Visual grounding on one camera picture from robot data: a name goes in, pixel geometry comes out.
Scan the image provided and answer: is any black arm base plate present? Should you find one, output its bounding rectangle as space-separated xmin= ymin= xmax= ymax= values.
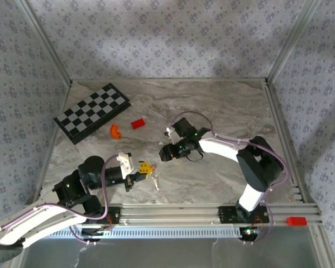
xmin=218 ymin=205 xmax=270 ymax=224
xmin=80 ymin=206 xmax=121 ymax=224

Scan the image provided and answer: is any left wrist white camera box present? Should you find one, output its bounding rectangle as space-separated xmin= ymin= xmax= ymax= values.
xmin=116 ymin=152 xmax=135 ymax=179

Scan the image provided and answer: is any aluminium frame post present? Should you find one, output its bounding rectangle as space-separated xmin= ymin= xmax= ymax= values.
xmin=266 ymin=0 xmax=322 ymax=84
xmin=18 ymin=0 xmax=73 ymax=86

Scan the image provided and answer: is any purple cable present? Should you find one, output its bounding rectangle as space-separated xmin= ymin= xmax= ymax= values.
xmin=0 ymin=155 xmax=121 ymax=246
xmin=170 ymin=111 xmax=291 ymax=246

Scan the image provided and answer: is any black grey chessboard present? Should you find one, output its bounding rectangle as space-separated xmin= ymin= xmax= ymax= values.
xmin=53 ymin=83 xmax=132 ymax=145

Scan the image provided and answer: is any aluminium back rail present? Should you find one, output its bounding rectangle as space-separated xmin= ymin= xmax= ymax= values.
xmin=71 ymin=78 xmax=269 ymax=84

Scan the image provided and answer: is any long aluminium base rail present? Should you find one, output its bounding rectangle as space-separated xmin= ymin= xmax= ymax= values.
xmin=20 ymin=203 xmax=323 ymax=226

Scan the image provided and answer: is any orange curved plastic piece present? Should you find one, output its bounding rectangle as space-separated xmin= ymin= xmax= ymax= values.
xmin=109 ymin=123 xmax=122 ymax=140

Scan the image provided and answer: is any aluminium side rail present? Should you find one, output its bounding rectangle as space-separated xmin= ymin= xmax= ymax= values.
xmin=30 ymin=80 xmax=73 ymax=206
xmin=264 ymin=79 xmax=316 ymax=204

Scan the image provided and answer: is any grey slotted cable duct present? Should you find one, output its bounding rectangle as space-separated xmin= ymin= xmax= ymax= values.
xmin=47 ymin=225 xmax=242 ymax=240

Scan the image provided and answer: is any red rectangular block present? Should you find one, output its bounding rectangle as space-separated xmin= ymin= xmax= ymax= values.
xmin=286 ymin=216 xmax=308 ymax=227

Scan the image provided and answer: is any small controller circuit board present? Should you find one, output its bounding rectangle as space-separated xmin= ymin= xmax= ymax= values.
xmin=240 ymin=227 xmax=262 ymax=237
xmin=82 ymin=227 xmax=112 ymax=237

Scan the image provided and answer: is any grey metal sheet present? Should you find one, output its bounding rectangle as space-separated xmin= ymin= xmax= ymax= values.
xmin=19 ymin=237 xmax=324 ymax=268

